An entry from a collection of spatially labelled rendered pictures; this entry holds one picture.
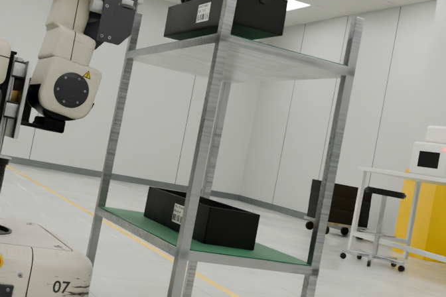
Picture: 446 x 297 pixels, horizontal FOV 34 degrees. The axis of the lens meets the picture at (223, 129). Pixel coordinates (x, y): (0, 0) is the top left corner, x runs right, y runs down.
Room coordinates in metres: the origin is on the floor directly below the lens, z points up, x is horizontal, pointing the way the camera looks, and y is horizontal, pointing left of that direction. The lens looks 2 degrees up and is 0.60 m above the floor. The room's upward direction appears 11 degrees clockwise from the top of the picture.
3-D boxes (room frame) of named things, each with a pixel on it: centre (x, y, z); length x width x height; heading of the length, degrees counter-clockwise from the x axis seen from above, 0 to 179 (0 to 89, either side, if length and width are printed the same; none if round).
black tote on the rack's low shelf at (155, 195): (2.51, 0.03, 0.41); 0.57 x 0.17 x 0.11; 24
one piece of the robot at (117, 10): (2.30, 0.43, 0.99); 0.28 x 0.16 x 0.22; 26
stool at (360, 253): (6.10, -1.41, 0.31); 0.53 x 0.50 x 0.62; 70
